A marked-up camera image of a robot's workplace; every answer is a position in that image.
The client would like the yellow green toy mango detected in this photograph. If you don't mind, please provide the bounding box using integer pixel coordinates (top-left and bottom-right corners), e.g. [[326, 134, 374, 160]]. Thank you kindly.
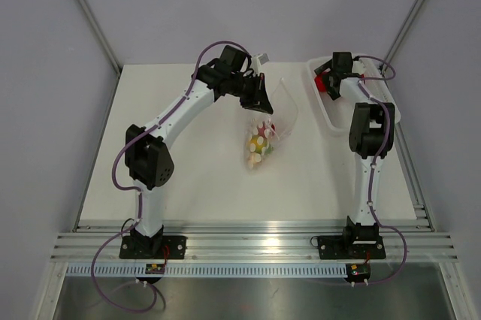
[[246, 134, 270, 155]]

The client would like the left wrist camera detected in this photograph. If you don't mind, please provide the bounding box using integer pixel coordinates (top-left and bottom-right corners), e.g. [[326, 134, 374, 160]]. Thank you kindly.
[[251, 53, 269, 73]]

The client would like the right controller board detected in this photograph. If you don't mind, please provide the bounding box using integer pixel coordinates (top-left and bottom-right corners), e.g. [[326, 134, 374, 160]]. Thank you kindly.
[[346, 263, 371, 282]]

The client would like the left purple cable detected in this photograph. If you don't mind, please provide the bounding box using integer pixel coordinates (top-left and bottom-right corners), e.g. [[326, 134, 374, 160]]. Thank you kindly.
[[89, 38, 249, 315]]

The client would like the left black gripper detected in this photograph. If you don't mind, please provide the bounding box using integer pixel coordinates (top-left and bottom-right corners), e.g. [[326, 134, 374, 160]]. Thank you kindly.
[[228, 72, 272, 113]]

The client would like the right aluminium frame post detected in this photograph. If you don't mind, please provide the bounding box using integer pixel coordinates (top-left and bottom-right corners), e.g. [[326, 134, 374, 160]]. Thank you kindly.
[[384, 0, 428, 64]]

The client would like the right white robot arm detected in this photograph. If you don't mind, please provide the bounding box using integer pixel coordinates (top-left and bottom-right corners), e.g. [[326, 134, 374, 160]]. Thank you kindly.
[[314, 52, 396, 257]]

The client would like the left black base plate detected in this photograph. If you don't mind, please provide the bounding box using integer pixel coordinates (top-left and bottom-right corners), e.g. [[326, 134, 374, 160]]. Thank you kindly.
[[119, 235, 187, 260]]

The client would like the red toy tomato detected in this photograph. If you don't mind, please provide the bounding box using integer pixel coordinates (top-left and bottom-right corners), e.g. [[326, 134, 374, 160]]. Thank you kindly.
[[314, 74, 329, 92]]

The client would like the controller board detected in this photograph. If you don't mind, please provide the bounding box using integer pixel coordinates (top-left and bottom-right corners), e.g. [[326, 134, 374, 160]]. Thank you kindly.
[[145, 264, 165, 275], [346, 263, 371, 282]]

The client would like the purple cable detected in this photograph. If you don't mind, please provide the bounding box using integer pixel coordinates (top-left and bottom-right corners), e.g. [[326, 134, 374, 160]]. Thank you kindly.
[[89, 38, 249, 315], [307, 55, 409, 287]]

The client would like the aluminium frame post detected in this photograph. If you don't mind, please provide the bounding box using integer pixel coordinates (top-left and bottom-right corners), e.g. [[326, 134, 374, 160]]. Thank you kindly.
[[75, 0, 123, 78], [384, 0, 428, 64]]

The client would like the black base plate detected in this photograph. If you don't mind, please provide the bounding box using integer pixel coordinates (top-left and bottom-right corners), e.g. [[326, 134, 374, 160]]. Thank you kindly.
[[119, 235, 187, 260], [316, 235, 386, 260]]

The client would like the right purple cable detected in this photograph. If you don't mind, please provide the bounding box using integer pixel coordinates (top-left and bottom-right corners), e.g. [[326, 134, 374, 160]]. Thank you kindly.
[[307, 55, 409, 287]]

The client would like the aluminium mounting rail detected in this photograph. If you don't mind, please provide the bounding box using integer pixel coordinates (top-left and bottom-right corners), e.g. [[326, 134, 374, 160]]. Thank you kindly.
[[50, 218, 458, 263]]

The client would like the left aluminium frame post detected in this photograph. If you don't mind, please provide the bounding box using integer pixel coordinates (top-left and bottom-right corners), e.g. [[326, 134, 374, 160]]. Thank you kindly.
[[75, 0, 123, 78]]

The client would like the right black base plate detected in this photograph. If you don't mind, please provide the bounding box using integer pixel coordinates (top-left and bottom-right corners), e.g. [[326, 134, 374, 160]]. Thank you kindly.
[[316, 235, 386, 260]]

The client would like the red toy apple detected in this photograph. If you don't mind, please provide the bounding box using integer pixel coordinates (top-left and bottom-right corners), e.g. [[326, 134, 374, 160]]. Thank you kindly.
[[264, 122, 277, 137]]

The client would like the clear zip top bag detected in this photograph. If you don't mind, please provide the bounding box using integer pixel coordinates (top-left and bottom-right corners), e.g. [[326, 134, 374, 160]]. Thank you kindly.
[[244, 77, 298, 171]]

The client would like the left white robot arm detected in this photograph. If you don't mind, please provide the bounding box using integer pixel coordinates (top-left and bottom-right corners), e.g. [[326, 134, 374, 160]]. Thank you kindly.
[[123, 41, 274, 258]]

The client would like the white slotted cable duct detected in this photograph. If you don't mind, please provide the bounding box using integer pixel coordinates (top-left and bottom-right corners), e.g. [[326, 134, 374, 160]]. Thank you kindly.
[[66, 263, 347, 279]]

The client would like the left controller board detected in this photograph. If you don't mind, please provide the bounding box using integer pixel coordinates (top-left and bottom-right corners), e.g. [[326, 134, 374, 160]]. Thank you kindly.
[[145, 264, 165, 275]]

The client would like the white plastic food basket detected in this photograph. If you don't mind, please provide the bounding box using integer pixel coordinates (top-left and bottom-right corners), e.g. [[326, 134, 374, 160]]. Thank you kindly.
[[306, 53, 395, 137]]

